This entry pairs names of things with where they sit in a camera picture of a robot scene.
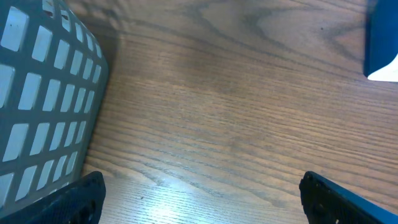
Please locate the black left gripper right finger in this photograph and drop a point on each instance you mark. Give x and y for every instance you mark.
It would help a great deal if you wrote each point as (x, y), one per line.
(324, 201)

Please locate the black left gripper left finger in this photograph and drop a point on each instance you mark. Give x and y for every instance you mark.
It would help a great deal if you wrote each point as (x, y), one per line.
(79, 202)

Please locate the white barcode scanner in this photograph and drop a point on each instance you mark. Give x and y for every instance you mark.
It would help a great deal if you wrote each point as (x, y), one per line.
(380, 61)

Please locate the dark mesh plastic basket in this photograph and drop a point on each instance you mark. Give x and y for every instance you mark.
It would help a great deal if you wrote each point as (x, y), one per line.
(53, 77)

